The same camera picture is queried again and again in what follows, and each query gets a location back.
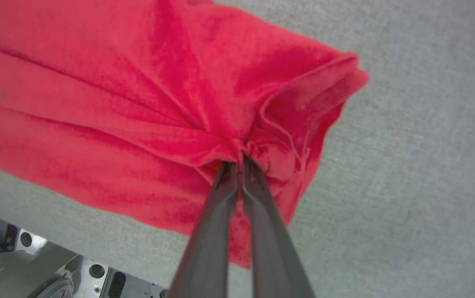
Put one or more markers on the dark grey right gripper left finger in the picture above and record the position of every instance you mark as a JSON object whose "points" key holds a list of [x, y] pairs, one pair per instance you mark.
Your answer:
{"points": [[208, 252]]}

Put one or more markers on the grey white robot base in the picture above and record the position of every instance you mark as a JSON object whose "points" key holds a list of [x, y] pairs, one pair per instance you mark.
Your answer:
{"points": [[18, 269]]}

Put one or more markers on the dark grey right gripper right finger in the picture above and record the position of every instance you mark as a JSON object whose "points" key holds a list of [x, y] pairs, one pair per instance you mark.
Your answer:
{"points": [[272, 256]]}

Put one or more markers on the red and white garment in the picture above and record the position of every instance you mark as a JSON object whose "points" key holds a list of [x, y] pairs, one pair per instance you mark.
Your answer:
{"points": [[117, 103]]}

